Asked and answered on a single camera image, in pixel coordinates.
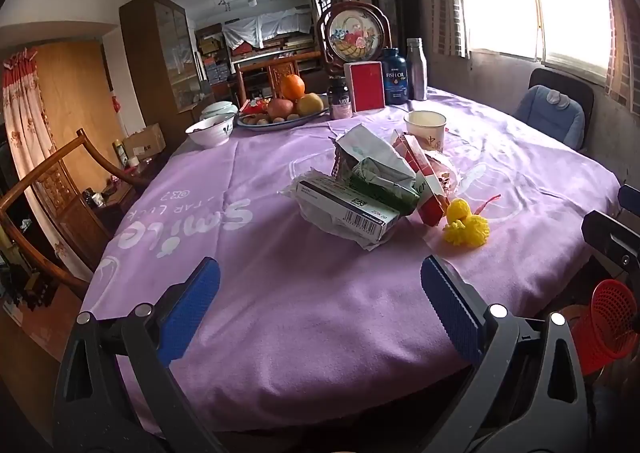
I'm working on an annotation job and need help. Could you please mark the yellow pompom flower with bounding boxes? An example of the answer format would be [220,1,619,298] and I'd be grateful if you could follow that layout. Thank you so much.
[442,199,491,248]

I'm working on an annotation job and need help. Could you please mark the framed decorative plate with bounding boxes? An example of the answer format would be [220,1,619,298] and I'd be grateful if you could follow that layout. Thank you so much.
[315,2,393,78]

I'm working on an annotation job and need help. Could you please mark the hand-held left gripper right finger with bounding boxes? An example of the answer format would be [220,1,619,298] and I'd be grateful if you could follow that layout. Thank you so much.
[420,254,591,453]

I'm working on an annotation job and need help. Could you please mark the blue supplement bottle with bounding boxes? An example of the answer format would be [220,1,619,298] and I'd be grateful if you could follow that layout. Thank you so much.
[382,48,411,106]

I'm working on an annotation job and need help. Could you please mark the small dark jar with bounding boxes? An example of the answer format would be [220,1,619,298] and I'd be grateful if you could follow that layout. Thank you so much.
[327,78,352,121]

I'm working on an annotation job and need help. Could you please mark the white dust cloth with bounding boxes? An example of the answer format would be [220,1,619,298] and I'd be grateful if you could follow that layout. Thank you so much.
[222,8,316,48]

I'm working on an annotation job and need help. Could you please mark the red ribbon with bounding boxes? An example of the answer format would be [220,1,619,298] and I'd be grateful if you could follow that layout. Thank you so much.
[470,194,502,214]

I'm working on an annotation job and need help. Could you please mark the plain white bowl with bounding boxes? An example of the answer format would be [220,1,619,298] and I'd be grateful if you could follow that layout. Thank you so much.
[200,101,238,121]

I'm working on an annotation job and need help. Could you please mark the carved wooden chair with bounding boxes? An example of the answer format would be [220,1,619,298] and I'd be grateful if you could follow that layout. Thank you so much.
[236,53,321,106]

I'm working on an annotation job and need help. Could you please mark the blue chair cushion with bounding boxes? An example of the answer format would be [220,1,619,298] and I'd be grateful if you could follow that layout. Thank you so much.
[515,85,586,148]

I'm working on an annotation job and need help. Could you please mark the silver metal bottle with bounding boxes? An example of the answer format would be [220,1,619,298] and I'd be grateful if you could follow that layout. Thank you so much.
[406,38,429,102]

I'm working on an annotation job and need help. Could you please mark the red apple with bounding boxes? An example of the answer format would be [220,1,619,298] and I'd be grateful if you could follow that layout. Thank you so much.
[267,98,296,120]

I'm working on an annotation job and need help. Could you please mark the floral curtain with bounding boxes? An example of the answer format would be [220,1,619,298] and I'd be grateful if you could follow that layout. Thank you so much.
[0,47,93,279]

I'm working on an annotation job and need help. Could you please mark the red box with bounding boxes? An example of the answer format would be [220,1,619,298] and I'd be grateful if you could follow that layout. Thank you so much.
[344,61,387,114]

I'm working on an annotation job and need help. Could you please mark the orange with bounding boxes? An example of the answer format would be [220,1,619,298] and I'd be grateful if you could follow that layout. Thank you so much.
[279,74,306,101]

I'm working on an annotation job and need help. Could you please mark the fruit plate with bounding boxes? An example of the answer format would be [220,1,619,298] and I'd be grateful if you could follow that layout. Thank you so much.
[236,108,331,132]

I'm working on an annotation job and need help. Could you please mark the red and white carton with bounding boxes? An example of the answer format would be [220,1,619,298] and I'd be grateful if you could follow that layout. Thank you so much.
[392,130,453,226]

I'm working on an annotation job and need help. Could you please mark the brown cardboard box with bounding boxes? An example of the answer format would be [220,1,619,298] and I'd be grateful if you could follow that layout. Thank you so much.
[121,123,167,158]

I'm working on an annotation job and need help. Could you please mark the white paper cup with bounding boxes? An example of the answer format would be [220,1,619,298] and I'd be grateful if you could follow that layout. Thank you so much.
[403,111,447,154]

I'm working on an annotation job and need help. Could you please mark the red mesh waste basket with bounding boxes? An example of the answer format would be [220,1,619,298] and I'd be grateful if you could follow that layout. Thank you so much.
[570,279,640,378]

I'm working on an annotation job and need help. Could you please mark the green packet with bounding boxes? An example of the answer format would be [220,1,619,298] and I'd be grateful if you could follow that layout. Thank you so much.
[349,173,422,216]

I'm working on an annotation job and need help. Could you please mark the white plastic bag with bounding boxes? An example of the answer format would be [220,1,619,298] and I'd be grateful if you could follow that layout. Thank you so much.
[334,125,417,186]

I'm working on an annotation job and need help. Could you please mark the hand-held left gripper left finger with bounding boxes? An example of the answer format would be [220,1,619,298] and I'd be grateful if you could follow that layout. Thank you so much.
[52,257,231,453]

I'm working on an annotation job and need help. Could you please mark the patterned white bowl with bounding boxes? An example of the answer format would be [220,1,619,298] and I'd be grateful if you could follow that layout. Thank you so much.
[186,114,236,148]

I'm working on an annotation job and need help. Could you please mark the glass door cabinet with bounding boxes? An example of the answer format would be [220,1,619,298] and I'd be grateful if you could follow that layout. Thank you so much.
[119,0,201,134]

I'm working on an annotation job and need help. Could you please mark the yellow pear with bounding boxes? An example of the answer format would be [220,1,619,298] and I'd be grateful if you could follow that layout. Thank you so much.
[296,93,325,116]

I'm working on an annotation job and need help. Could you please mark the chair with blue cushion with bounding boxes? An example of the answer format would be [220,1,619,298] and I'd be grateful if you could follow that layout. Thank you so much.
[527,68,596,154]

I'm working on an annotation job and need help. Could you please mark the white barcode carton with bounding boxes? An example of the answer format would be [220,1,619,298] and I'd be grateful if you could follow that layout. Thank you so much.
[295,176,403,241]

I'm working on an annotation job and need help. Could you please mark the purple printed blanket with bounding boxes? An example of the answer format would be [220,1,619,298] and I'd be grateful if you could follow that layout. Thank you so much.
[80,85,623,434]

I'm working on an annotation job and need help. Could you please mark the wooden armchair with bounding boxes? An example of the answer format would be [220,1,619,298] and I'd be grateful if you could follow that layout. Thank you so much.
[0,129,166,301]

